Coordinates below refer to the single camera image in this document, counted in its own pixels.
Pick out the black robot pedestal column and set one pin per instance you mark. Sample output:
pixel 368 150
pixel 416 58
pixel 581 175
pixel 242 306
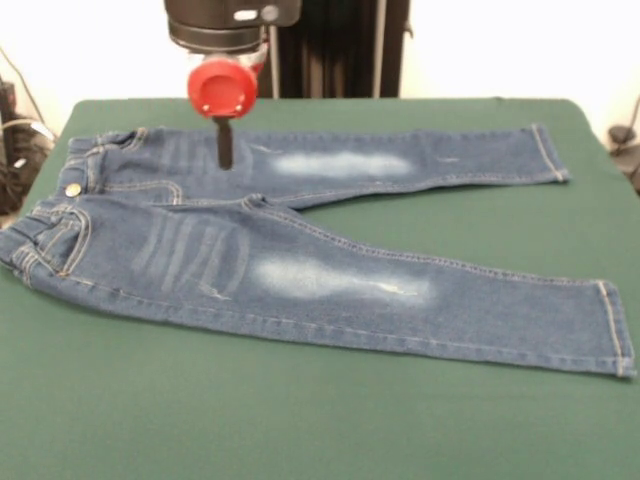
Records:
pixel 340 50

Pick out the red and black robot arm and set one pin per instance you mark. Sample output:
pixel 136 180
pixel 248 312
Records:
pixel 225 25

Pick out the blue denim jeans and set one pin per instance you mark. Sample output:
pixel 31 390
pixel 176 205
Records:
pixel 250 260

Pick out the black stand foot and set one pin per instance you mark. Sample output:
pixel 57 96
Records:
pixel 620 134

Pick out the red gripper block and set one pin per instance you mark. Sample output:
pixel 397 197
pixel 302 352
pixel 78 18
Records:
pixel 220 90

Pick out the dark green table cloth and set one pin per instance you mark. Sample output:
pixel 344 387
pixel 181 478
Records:
pixel 150 425

